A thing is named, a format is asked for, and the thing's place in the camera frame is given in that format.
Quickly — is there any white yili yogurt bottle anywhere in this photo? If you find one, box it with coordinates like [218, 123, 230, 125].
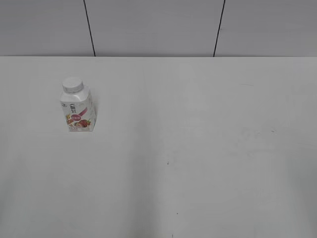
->
[60, 85, 97, 132]

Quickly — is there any white plastic bottle cap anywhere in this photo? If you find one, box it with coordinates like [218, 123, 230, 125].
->
[62, 77, 84, 94]

